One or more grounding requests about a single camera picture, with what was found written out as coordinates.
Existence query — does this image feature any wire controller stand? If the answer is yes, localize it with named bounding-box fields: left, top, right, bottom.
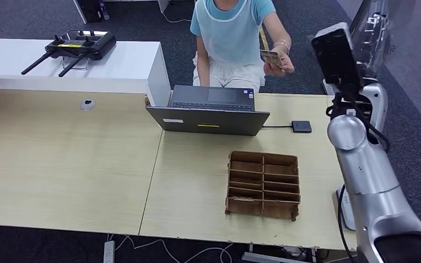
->
left=61, top=56, right=89, bottom=71

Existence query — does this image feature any person's left hand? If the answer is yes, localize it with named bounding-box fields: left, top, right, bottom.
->
left=263, top=50, right=295, bottom=78

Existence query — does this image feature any small black USB box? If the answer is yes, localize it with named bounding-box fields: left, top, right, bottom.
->
left=291, top=120, right=312, bottom=134

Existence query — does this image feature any grey card reader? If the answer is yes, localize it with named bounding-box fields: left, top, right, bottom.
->
left=335, top=185, right=356, bottom=232

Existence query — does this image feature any wooden divided key box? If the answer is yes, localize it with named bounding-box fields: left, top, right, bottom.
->
left=224, top=150, right=301, bottom=222

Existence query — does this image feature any metal stanchion post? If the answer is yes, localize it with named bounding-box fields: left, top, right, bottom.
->
left=349, top=0, right=373, bottom=37

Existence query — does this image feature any white power strip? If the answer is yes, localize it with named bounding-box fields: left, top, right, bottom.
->
left=103, top=241, right=115, bottom=263

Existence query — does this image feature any black computer tower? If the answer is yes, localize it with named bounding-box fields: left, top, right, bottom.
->
left=73, top=0, right=104, bottom=24

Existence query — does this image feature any grey laptop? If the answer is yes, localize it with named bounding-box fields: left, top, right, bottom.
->
left=145, top=84, right=271, bottom=137

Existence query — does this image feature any white counter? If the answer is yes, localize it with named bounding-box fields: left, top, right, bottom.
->
left=0, top=38, right=171, bottom=108

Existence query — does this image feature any black remote controller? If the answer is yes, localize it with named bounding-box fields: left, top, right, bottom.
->
left=21, top=30, right=117, bottom=78

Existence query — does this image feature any person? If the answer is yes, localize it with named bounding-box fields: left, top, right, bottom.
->
left=190, top=0, right=295, bottom=93

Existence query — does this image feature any grey kiosk stand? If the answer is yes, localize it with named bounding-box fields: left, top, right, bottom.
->
left=321, top=0, right=418, bottom=99

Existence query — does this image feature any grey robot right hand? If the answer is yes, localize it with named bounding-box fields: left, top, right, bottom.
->
left=352, top=0, right=392, bottom=80

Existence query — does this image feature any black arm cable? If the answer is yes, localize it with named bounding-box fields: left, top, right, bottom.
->
left=337, top=184, right=356, bottom=263
left=326, top=92, right=391, bottom=153

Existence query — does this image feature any white cable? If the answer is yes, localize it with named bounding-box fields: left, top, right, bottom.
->
left=161, top=12, right=194, bottom=24
left=107, top=234, right=233, bottom=263

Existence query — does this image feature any grey metal table foot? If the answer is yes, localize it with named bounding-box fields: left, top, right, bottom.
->
left=241, top=252, right=306, bottom=263

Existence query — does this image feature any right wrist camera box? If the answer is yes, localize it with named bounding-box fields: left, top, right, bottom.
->
left=311, top=22, right=365, bottom=96

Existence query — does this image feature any ID card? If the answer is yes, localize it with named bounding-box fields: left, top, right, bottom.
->
left=259, top=49, right=285, bottom=70

